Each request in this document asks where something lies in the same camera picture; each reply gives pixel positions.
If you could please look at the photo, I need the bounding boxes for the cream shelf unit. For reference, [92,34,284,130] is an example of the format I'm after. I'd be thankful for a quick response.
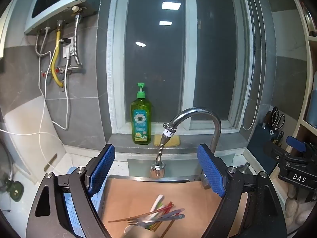
[269,0,317,204]

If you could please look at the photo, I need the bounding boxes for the yellow sponge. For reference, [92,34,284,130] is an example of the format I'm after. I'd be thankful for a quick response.
[153,134,181,147]

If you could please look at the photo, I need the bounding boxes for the flexible metal hose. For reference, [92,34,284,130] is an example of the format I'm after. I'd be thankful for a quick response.
[74,6,83,66]

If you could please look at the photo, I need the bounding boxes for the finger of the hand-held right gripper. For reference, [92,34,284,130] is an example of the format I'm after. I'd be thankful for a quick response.
[263,141,302,165]
[286,136,317,159]

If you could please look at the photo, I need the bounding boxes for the person's right hand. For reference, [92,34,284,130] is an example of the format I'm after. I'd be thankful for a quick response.
[284,185,313,229]

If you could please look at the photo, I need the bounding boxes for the black handled scissors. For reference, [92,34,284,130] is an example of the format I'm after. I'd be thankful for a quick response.
[271,107,286,132]

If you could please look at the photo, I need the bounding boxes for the red topped wooden chopstick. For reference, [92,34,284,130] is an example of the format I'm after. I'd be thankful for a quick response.
[108,204,175,223]

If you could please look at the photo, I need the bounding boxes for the blue plastic basket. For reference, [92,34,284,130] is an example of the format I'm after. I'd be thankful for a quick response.
[63,166,109,238]

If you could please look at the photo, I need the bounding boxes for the brown wooden chopstick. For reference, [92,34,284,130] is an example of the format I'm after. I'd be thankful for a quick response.
[160,220,174,238]

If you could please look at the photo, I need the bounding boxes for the green plastic spoon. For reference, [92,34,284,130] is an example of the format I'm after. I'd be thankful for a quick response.
[148,203,171,231]

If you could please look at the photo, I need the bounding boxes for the chrome faucet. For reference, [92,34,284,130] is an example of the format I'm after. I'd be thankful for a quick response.
[150,107,250,189]

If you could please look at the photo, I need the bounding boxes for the yellow gas hose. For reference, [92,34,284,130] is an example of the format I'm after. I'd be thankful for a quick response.
[50,21,64,88]

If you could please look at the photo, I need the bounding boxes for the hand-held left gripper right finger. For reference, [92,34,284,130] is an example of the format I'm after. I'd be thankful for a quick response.
[197,143,288,238]

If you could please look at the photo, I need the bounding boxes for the white cutting board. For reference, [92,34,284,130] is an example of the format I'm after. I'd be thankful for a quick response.
[4,95,66,182]

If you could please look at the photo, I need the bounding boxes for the white wall socket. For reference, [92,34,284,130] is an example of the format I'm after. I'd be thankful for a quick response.
[61,37,75,58]

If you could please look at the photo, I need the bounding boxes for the white spoon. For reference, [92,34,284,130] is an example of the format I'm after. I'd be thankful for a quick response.
[146,195,164,222]

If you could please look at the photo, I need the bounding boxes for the green dish soap bottle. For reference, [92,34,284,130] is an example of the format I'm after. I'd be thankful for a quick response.
[130,82,152,145]

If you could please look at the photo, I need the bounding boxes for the dark blue knife holder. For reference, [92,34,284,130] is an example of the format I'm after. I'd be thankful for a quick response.
[248,124,283,170]

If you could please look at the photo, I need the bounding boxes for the metal water pipe valve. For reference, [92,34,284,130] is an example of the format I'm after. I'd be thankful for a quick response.
[42,63,83,85]

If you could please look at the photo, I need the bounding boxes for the white window frame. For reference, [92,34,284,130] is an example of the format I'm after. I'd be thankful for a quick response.
[106,0,253,137]

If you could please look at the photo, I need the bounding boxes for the brown mat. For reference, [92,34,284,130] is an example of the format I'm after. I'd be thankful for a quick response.
[100,177,249,238]

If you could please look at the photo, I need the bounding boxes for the metal spoon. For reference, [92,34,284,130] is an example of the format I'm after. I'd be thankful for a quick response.
[151,208,185,222]

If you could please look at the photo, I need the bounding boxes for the white power cable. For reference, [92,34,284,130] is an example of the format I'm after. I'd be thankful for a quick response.
[0,27,72,176]

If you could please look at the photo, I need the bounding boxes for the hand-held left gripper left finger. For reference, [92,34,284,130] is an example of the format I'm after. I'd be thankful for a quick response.
[26,143,117,238]

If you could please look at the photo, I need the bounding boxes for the metal fork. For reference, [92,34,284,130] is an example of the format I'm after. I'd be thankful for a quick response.
[127,214,186,226]

